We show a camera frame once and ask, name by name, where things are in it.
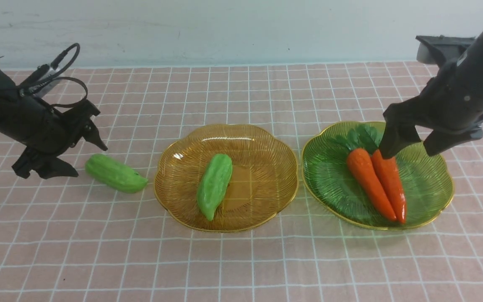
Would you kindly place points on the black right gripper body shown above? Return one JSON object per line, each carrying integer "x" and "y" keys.
{"x": 411, "y": 111}

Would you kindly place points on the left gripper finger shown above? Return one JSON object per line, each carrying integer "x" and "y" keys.
{"x": 45, "y": 165}
{"x": 91, "y": 134}

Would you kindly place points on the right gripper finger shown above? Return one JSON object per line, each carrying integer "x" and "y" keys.
{"x": 397, "y": 136}
{"x": 439, "y": 141}

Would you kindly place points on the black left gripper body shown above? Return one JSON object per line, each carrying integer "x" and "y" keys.
{"x": 48, "y": 128}

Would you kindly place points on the orange toy carrot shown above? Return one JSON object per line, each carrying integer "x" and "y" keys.
{"x": 361, "y": 167}
{"x": 388, "y": 174}

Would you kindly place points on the green toy gourd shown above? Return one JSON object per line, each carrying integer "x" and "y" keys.
{"x": 115, "y": 174}
{"x": 213, "y": 185}

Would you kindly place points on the green glass plate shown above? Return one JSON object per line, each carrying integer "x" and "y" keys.
{"x": 428, "y": 185}

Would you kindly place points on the pink checked tablecloth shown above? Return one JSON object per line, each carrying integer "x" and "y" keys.
{"x": 74, "y": 240}

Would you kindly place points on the amber glass plate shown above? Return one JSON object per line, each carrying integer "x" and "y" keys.
{"x": 263, "y": 183}

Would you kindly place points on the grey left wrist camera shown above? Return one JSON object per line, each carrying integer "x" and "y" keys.
{"x": 42, "y": 80}

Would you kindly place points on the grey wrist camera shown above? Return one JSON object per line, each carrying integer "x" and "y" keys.
{"x": 453, "y": 99}
{"x": 42, "y": 80}

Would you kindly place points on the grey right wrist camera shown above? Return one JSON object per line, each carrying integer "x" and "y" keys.
{"x": 453, "y": 99}

